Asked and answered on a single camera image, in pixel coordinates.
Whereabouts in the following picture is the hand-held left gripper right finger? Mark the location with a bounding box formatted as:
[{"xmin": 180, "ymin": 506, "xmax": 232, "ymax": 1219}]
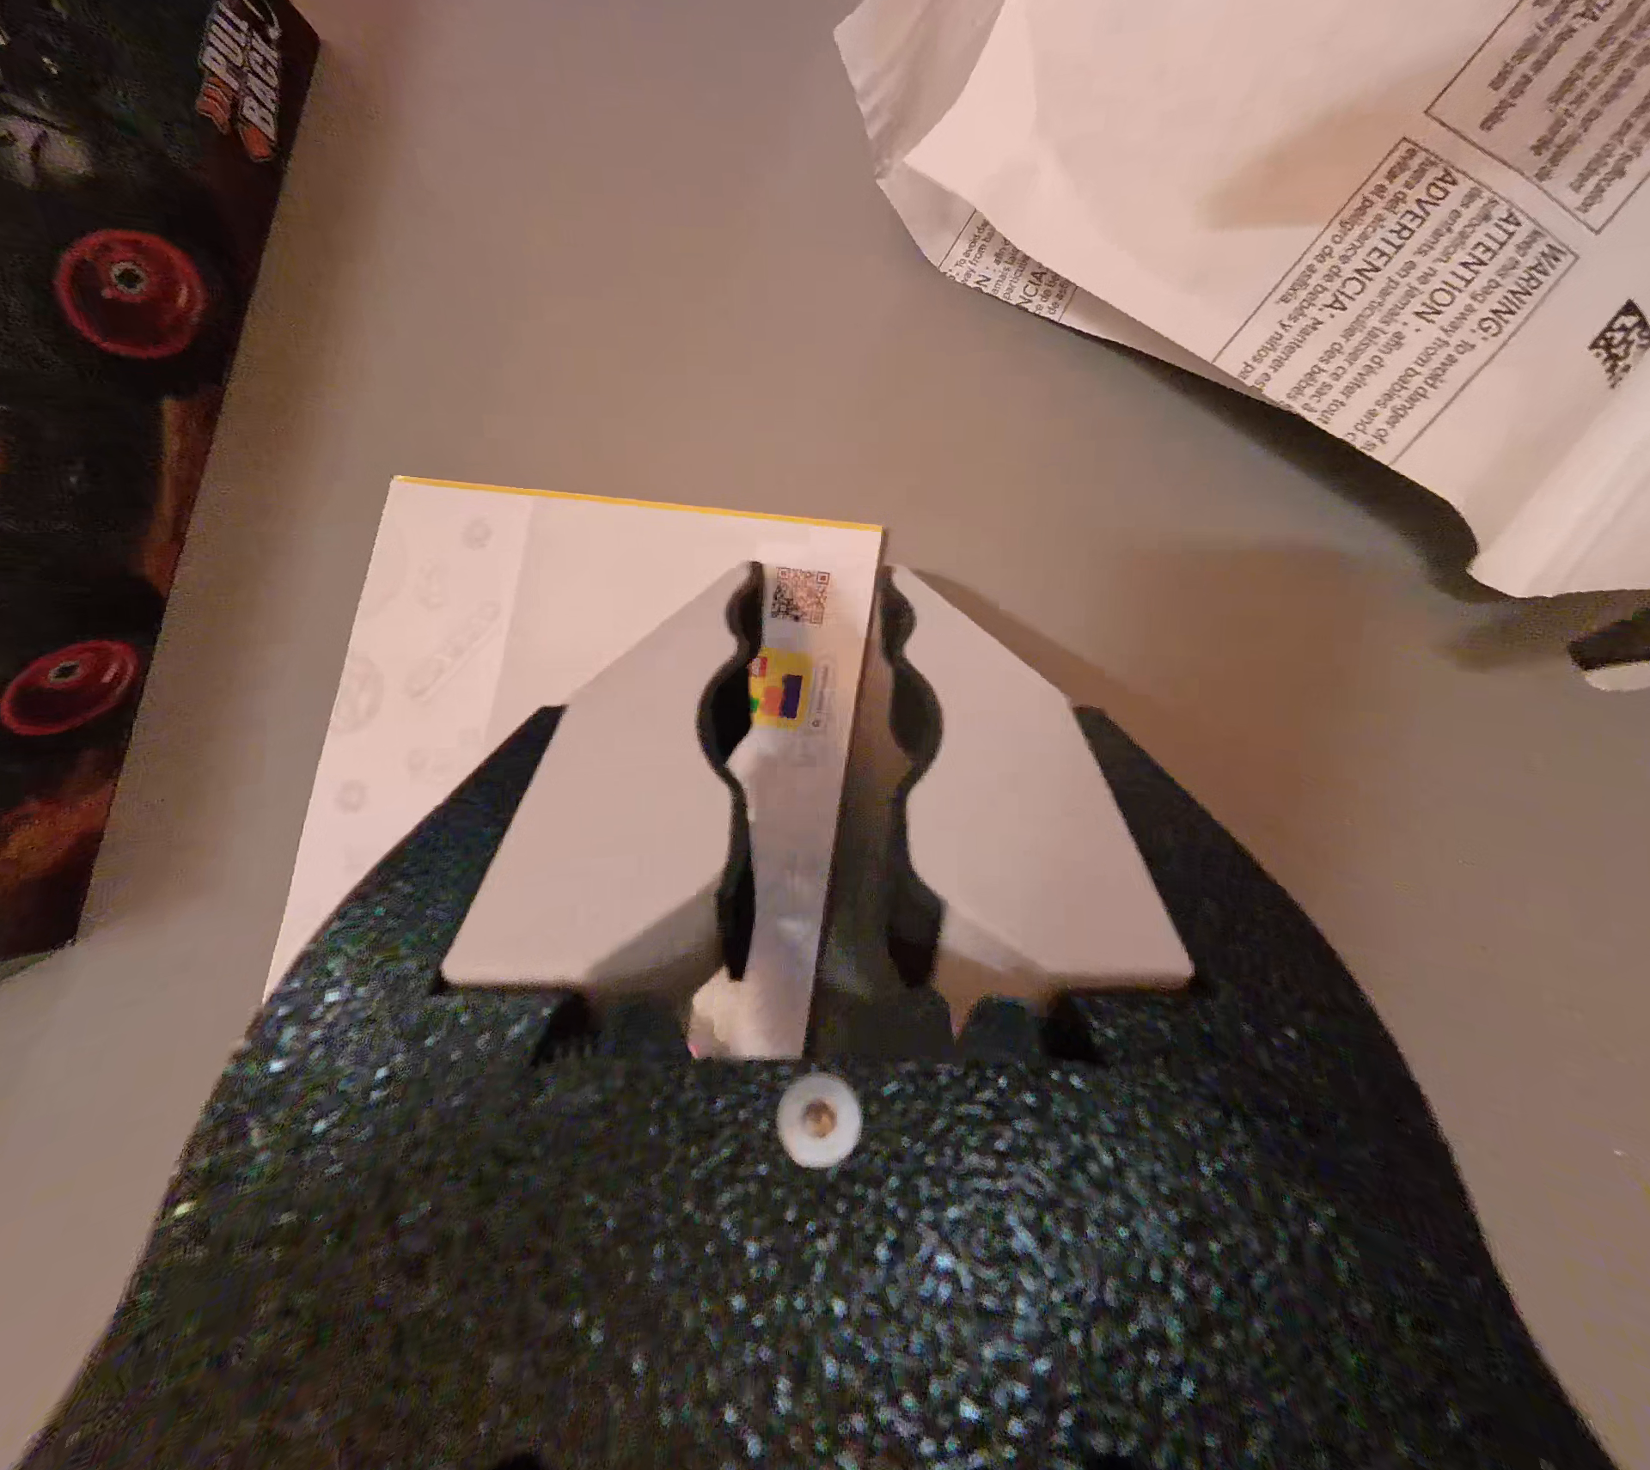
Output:
[{"xmin": 825, "ymin": 564, "xmax": 1194, "ymax": 1033}]

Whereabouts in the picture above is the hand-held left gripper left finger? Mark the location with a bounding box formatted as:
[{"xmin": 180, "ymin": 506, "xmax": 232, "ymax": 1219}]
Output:
[{"xmin": 440, "ymin": 561, "xmax": 764, "ymax": 1002}]

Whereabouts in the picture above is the white instruction booklet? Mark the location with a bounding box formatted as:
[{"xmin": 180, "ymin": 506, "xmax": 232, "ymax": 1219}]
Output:
[{"xmin": 262, "ymin": 477, "xmax": 888, "ymax": 1061}]

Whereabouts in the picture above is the dark printed toy box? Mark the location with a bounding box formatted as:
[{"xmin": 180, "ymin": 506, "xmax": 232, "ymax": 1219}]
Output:
[{"xmin": 0, "ymin": 0, "xmax": 321, "ymax": 982}]

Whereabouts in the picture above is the small white paper bag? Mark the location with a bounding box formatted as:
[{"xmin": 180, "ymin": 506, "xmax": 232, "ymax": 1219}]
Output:
[{"xmin": 833, "ymin": 0, "xmax": 1077, "ymax": 327}]

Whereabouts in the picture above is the large white paper bag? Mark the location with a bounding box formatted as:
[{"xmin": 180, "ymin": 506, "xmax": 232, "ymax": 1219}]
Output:
[{"xmin": 902, "ymin": 0, "xmax": 1650, "ymax": 600}]

